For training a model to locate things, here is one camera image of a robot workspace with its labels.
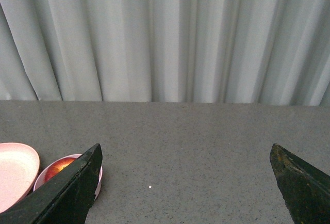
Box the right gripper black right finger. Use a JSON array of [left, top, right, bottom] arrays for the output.
[[270, 143, 329, 223]]

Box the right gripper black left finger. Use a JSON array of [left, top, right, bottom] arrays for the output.
[[1, 143, 103, 223]]

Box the red apple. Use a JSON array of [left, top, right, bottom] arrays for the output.
[[44, 157, 76, 183]]

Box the pink bowl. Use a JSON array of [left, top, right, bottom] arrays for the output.
[[33, 153, 104, 201]]

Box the pink plate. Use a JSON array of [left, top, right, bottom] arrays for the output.
[[1, 142, 40, 212]]

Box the white curtain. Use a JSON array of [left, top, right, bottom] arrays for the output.
[[1, 0, 329, 106]]

